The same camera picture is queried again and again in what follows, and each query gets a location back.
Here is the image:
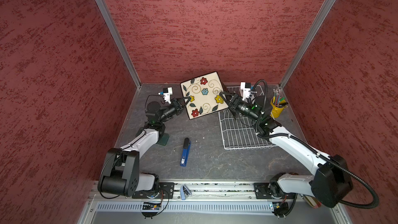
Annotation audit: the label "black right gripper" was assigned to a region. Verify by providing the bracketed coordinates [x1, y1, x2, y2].
[220, 92, 262, 122]

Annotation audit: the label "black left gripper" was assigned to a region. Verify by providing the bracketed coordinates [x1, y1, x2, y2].
[159, 96, 190, 122]

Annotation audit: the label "floral square plate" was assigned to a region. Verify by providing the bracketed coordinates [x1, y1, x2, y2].
[180, 72, 228, 120]

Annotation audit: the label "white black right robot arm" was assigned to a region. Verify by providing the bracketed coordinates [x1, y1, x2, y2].
[220, 92, 353, 208]

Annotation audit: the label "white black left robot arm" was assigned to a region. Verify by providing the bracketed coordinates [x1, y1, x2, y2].
[97, 96, 191, 199]

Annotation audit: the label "blue black stapler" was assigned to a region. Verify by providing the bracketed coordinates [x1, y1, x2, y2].
[180, 138, 191, 167]

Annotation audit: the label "green sponge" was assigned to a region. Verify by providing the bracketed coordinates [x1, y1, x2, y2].
[157, 133, 170, 146]

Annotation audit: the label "yellow pen cup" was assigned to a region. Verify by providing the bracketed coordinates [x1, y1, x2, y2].
[270, 97, 289, 119]

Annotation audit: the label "pens in cup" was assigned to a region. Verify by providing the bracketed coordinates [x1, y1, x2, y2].
[271, 88, 289, 108]

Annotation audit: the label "blue white clip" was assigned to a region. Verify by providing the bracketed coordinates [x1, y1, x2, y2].
[180, 185, 192, 201]

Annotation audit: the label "plaid patterned roll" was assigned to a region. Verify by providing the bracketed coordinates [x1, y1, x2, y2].
[302, 195, 322, 208]

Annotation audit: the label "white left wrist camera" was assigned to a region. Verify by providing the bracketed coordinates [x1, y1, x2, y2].
[158, 87, 173, 104]

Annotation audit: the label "white wire dish rack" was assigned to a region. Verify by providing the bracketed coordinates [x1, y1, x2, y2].
[218, 85, 278, 150]

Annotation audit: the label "aluminium right corner post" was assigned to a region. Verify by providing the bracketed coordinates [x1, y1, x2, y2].
[279, 0, 336, 89]

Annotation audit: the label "aluminium corner post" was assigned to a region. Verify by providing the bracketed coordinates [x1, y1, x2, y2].
[95, 0, 142, 89]
[279, 0, 336, 89]

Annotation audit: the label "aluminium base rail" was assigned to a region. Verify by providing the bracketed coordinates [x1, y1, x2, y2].
[90, 180, 340, 215]

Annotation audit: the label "black corrugated cable conduit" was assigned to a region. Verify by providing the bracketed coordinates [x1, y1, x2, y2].
[252, 79, 380, 209]

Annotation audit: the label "aluminium left corner post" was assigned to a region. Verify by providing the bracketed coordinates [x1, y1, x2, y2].
[95, 0, 142, 89]

